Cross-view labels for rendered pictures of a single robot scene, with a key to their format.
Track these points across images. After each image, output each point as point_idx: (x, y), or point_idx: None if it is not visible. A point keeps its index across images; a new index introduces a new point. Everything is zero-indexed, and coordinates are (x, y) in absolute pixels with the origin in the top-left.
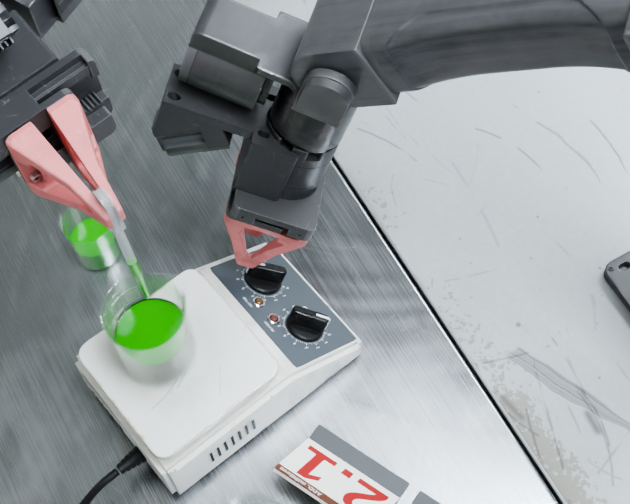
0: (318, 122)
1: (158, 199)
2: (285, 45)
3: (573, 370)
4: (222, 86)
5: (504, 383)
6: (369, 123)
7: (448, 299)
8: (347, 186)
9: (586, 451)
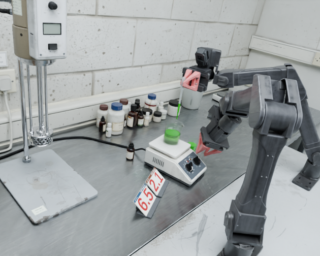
0: (223, 118)
1: (206, 156)
2: None
3: (208, 228)
4: (220, 105)
5: (196, 214)
6: None
7: (212, 201)
8: (229, 182)
9: (185, 232)
